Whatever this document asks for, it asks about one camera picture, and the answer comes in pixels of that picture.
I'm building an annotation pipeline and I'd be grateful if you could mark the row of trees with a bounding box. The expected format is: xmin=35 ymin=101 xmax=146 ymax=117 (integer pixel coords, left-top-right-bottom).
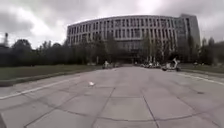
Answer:
xmin=0 ymin=34 xmax=224 ymax=68

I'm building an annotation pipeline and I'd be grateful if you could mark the parked scooter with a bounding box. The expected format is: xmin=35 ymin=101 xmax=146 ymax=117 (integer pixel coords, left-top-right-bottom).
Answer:
xmin=161 ymin=57 xmax=183 ymax=72

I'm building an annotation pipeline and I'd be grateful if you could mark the grey stone slab pavement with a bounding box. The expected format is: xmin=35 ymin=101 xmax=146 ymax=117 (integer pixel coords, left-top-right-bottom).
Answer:
xmin=0 ymin=65 xmax=224 ymax=128

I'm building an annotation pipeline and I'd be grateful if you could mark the person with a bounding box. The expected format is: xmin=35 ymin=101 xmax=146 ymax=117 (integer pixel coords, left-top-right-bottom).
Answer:
xmin=102 ymin=59 xmax=112 ymax=70

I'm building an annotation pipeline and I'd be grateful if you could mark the grass strip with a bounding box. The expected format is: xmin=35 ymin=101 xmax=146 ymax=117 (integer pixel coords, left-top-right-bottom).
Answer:
xmin=0 ymin=64 xmax=101 ymax=81

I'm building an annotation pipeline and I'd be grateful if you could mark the row of parked bicycles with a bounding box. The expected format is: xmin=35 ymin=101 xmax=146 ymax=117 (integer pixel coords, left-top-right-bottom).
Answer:
xmin=139 ymin=61 xmax=164 ymax=70

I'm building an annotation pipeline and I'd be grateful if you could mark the large curved grey building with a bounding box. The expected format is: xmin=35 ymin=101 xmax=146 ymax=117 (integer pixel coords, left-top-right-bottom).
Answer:
xmin=65 ymin=13 xmax=202 ymax=64

